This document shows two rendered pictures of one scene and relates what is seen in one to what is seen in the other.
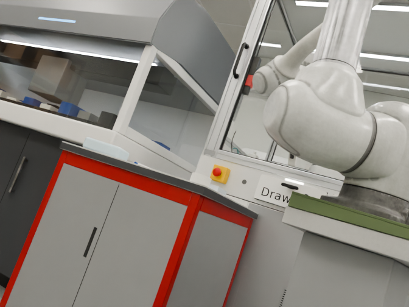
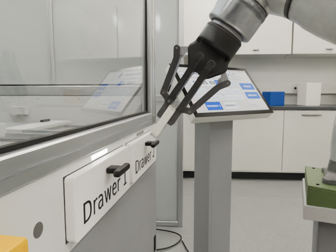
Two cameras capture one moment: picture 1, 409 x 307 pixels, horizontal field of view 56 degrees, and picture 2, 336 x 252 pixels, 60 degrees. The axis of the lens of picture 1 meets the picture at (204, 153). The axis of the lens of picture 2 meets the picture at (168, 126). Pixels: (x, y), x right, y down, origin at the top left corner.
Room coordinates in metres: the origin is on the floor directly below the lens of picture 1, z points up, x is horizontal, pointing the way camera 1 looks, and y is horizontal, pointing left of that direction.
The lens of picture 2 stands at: (1.69, 0.21, 1.06)
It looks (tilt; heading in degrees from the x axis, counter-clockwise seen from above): 7 degrees down; 252
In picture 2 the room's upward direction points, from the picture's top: straight up
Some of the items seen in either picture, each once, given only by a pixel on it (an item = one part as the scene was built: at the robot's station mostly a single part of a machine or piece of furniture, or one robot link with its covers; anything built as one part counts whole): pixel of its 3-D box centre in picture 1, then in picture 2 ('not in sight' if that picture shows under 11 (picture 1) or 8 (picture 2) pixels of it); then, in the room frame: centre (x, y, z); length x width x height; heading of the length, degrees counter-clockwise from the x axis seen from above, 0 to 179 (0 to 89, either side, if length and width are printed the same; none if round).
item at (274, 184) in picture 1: (289, 195); (104, 183); (1.63, -0.40, 0.87); 0.29 x 0.02 x 0.11; 62
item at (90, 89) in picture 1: (80, 102); not in sight; (2.73, 0.96, 1.13); 1.78 x 1.14 x 0.45; 62
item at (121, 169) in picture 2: (290, 186); (116, 169); (1.61, -0.39, 0.91); 0.07 x 0.04 x 0.01; 62
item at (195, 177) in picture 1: (199, 181); not in sight; (1.33, -0.02, 0.78); 0.07 x 0.07 x 0.04
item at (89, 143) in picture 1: (106, 150); not in sight; (1.45, 0.35, 0.78); 0.15 x 0.10 x 0.04; 75
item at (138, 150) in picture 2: not in sight; (143, 153); (1.49, -0.68, 0.87); 0.29 x 0.02 x 0.11; 62
